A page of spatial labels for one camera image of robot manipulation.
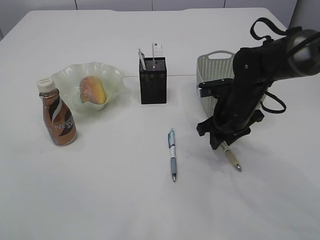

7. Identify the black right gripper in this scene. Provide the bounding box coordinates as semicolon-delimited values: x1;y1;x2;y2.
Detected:
196;79;269;150

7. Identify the cream ballpoint pen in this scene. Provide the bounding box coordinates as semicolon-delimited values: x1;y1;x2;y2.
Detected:
220;141;242;172

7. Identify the clear plastic ruler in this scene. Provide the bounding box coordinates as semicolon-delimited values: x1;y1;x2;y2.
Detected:
152;42;163;68

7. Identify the white grey ballpoint pen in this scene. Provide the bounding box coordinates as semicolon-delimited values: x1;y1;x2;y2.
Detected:
138;48;147;71

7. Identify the yellow bread roll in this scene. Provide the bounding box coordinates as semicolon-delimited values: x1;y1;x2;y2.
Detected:
79;75;107;105

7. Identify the brown coffee bottle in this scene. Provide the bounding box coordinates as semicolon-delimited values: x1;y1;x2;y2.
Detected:
36;77;77;146

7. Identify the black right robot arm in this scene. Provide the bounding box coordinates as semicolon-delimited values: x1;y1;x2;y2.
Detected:
196;29;320;150

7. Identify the blue patterned pen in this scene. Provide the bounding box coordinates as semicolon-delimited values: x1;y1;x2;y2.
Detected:
168;128;178;182

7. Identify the green plastic woven basket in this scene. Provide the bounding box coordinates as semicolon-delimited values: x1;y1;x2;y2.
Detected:
196;50;266;118

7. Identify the black mesh pen holder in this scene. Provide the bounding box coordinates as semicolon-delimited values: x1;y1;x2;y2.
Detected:
139;57;167;105

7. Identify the frosted green wavy plate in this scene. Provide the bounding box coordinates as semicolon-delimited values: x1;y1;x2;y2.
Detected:
51;62;125;113

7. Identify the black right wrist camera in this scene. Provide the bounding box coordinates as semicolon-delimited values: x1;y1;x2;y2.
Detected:
197;78;233;100

